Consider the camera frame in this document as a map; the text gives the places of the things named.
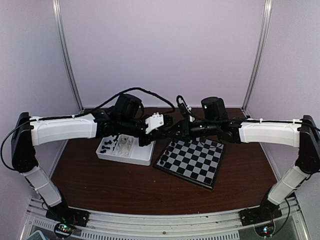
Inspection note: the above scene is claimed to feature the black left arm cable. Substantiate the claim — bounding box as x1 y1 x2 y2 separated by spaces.
74 86 176 118

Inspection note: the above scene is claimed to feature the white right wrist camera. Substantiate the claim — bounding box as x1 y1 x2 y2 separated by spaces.
186 105 196 123

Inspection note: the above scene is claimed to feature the black silver chessboard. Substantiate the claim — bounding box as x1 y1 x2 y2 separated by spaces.
153 138 225 190

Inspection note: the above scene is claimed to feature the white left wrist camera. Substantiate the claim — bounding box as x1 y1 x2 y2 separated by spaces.
144 112 164 134

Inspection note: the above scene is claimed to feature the right aluminium frame post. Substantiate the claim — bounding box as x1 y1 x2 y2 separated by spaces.
241 0 273 115

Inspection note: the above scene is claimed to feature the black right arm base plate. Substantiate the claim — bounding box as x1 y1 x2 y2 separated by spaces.
239 207 282 227

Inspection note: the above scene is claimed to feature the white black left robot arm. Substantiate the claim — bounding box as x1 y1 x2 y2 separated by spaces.
5 93 175 222

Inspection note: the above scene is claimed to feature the white compartment tray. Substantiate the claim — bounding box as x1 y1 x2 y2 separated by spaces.
95 134 156 166

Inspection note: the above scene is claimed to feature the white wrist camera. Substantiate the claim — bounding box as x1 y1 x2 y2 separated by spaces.
144 112 164 134
186 105 196 123

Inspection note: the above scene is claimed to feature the aluminium front rail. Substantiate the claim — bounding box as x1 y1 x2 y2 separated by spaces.
17 197 311 240

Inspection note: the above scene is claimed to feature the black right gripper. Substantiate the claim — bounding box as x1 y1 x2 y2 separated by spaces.
165 117 219 143

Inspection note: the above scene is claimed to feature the right round circuit board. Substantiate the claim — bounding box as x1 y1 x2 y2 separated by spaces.
254 223 275 238

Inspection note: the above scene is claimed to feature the round circuit board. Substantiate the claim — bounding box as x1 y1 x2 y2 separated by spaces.
254 223 275 238
53 222 75 238

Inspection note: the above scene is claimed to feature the left aluminium frame post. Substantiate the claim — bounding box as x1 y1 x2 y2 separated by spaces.
52 0 84 112

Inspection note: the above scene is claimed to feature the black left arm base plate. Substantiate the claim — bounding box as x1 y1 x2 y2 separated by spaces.
45 208 90 227

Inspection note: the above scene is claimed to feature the aluminium frame post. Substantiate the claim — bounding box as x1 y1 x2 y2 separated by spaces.
52 0 84 112
241 0 273 115

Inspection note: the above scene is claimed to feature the blue plastic basket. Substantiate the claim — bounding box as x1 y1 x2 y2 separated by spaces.
26 230 49 240

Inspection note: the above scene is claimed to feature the white chess piece pile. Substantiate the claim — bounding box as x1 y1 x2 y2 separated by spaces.
113 134 134 158

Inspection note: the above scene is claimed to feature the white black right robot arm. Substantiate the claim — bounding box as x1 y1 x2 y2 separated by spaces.
176 95 320 221

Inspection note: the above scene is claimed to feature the left round circuit board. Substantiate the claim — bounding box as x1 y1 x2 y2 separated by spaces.
53 222 75 238

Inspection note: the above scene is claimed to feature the black chess piece pile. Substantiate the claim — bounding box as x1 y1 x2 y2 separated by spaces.
100 140 112 154

